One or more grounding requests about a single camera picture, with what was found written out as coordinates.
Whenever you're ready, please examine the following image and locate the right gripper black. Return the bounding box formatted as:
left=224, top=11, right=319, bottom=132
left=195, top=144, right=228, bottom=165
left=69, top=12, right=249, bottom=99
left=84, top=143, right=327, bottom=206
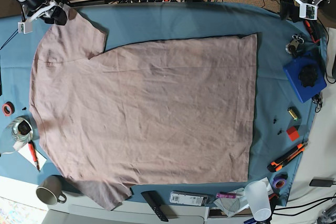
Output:
left=19, top=0, right=68, bottom=26

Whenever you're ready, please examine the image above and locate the mauve pink T-shirt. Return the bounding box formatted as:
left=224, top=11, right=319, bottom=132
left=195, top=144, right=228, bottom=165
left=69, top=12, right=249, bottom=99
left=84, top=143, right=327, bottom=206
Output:
left=29, top=9, right=258, bottom=210

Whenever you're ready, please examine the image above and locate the orange black power tool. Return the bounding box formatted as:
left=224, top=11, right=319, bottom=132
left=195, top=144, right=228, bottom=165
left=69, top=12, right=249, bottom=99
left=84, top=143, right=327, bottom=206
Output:
left=303, top=19, right=321, bottom=44

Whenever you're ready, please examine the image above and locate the metal carabiner clamp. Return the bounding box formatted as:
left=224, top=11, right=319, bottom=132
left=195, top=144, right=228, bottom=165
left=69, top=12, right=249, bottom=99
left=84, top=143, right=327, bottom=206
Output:
left=286, top=34, right=305, bottom=58

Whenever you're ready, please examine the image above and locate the blue plastic box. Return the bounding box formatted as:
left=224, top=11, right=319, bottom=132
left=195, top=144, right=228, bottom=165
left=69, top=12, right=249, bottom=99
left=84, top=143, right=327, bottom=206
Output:
left=283, top=51, right=327, bottom=103

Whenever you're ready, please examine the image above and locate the black star knob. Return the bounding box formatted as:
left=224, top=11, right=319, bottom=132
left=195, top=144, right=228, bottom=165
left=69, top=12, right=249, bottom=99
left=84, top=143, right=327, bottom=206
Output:
left=299, top=65, right=318, bottom=88

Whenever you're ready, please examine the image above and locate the yellow green battery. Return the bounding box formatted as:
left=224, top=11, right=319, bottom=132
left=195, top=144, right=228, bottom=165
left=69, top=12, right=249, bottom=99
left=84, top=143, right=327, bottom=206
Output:
left=287, top=106, right=301, bottom=121

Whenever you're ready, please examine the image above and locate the red tape roll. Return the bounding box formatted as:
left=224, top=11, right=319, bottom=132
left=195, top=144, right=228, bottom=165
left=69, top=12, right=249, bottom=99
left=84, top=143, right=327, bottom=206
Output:
left=2, top=102, right=15, bottom=116

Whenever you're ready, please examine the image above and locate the clear tape roll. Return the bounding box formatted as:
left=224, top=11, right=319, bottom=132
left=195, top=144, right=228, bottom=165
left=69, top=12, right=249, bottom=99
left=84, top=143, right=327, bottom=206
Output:
left=7, top=116, right=34, bottom=143

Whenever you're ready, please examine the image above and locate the red cube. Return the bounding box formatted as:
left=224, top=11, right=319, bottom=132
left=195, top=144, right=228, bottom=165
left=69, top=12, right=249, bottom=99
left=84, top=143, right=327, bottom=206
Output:
left=286, top=126, right=300, bottom=142

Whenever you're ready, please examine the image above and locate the orange pen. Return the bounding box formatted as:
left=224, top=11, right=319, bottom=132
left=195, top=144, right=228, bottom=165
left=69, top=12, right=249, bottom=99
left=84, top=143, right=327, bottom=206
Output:
left=28, top=141, right=40, bottom=172

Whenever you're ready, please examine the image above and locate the white paper note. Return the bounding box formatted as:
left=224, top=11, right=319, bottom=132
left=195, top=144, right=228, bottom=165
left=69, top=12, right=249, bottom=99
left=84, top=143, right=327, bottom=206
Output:
left=18, top=143, right=47, bottom=171

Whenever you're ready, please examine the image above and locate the orange black utility knife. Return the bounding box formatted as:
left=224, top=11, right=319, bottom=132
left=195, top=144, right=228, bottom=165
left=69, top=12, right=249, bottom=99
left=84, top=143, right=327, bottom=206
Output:
left=267, top=142, right=308, bottom=173

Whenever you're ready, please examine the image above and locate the purple tape roll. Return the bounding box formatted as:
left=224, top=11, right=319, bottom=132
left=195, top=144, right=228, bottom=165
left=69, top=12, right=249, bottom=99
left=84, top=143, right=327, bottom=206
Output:
left=272, top=174, right=288, bottom=189

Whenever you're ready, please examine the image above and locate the grey ceramic mug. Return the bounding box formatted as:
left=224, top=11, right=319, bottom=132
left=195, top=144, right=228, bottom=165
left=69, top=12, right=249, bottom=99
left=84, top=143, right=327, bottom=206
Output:
left=36, top=175, right=67, bottom=206

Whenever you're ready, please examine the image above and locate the translucent plastic cup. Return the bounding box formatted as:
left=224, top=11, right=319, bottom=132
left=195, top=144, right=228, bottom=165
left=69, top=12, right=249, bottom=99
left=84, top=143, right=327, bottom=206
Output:
left=244, top=180, right=271, bottom=222

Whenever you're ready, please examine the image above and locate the purple marker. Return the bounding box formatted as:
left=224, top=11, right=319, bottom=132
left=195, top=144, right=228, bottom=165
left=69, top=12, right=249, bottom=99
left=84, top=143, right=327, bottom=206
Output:
left=216, top=193, right=244, bottom=199

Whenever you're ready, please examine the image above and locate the black remote control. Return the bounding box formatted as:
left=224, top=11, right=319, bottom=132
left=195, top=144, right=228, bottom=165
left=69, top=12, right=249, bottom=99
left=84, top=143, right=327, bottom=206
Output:
left=141, top=191, right=169, bottom=222

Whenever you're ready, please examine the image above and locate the clear packaged item with barcode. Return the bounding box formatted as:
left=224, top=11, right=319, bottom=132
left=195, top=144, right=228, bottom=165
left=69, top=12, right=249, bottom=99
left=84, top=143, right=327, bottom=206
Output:
left=169, top=191, right=209, bottom=207

